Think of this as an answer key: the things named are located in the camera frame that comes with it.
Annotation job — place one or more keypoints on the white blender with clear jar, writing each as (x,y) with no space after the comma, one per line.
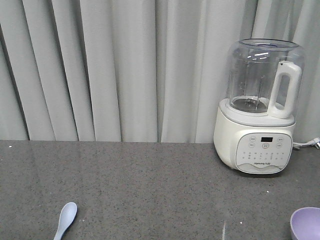
(255,121)

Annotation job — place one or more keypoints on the grey pleated curtain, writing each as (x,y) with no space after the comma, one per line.
(138,70)

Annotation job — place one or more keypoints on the purple plastic bowl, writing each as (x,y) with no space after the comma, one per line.
(305,224)

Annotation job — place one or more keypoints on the light blue plastic spoon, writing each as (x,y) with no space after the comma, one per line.
(66,218)

